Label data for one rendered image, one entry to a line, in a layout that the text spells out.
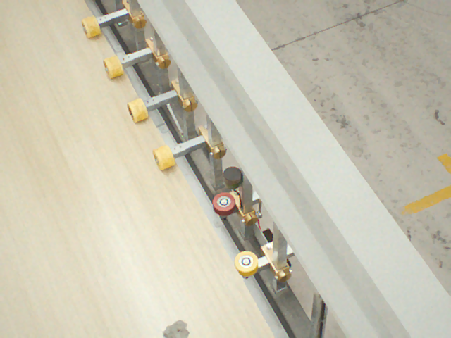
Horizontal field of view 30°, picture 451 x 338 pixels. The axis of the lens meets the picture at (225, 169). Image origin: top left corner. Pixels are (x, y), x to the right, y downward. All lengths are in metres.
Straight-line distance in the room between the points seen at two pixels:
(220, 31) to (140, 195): 1.78
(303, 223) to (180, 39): 0.41
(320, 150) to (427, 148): 3.20
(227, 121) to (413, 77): 3.37
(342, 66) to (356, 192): 3.54
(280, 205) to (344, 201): 0.14
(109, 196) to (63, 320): 0.49
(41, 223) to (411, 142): 2.06
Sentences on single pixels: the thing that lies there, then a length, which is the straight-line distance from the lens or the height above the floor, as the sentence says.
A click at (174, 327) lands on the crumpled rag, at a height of 0.92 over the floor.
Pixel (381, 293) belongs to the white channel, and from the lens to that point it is 1.03.
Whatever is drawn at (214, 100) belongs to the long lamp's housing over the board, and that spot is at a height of 2.36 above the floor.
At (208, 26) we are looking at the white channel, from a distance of 1.30.
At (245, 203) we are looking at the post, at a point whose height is 0.94.
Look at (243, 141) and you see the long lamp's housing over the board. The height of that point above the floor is 2.37.
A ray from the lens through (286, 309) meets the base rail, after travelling 2.99.
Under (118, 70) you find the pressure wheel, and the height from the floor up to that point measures 0.95.
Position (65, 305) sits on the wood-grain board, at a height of 0.90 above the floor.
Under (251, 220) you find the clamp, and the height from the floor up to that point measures 0.85.
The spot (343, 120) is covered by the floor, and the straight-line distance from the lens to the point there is 4.38.
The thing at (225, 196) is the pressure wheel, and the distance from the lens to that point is 2.98.
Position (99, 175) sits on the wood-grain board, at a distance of 3.09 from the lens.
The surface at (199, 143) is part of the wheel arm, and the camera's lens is 3.06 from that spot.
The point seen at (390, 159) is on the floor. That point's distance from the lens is 4.25.
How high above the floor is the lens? 3.36
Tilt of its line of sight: 54 degrees down
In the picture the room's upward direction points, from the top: 3 degrees counter-clockwise
